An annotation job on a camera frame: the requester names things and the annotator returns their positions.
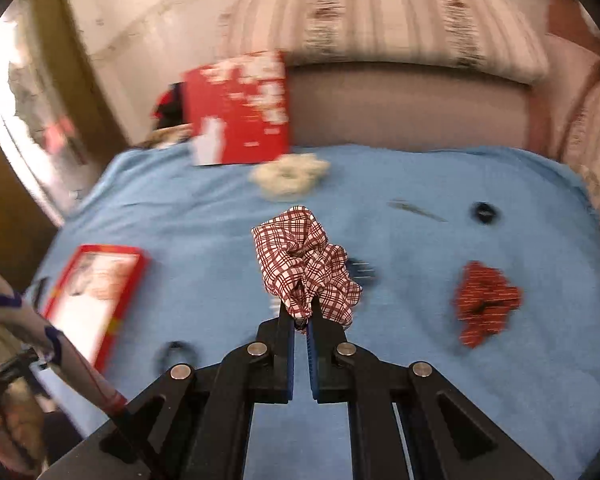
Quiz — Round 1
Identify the wristwatch with blue striped strap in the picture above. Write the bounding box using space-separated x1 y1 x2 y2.
347 257 381 286

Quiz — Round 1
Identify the taupe upholstered backrest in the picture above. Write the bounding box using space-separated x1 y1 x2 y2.
285 62 531 153

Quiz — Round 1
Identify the red cardboard box tray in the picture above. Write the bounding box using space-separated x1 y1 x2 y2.
39 244 148 373

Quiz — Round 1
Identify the white fluffy scrunchie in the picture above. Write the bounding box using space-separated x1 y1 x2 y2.
250 154 331 198

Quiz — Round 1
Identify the red white plaid scrunchie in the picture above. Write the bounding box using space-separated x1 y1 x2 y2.
251 205 363 333

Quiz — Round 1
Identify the pink cushion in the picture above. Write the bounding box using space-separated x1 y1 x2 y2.
547 0 600 53

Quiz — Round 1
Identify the black hair tie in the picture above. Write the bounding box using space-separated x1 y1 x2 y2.
155 341 201 373

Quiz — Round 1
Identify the dark red dotted scrunchie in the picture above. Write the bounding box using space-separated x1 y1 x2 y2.
452 261 525 350

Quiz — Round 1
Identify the black smartphone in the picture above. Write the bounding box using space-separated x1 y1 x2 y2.
27 277 51 313

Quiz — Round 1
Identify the silver hair clip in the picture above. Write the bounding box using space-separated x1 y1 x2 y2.
387 200 448 223

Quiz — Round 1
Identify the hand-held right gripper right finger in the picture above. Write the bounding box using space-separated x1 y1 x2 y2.
306 300 556 480

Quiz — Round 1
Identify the stained glass window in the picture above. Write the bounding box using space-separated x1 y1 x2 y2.
0 15 88 221

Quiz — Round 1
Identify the red box lid cat print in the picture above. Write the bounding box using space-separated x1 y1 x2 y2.
182 50 292 167

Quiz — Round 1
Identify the beige patterned cloth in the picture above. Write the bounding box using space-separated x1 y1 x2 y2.
140 125 193 150

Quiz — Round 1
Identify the blue blanket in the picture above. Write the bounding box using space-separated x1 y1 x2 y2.
22 145 600 480

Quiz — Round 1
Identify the striped floral side cushion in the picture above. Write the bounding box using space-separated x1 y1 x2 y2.
560 77 600 266

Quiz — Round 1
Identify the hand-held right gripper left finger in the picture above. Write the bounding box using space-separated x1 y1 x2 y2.
100 304 297 480

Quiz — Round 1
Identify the striped floral bolster pillow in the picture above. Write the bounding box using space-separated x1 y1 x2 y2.
217 0 551 83

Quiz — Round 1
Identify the white patterned cord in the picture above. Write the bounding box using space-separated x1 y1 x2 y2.
0 255 131 418

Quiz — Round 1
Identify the dark clothes pile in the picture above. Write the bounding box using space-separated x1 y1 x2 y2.
150 82 193 128

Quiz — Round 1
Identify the small black hair clip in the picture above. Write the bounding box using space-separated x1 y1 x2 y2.
469 201 498 226

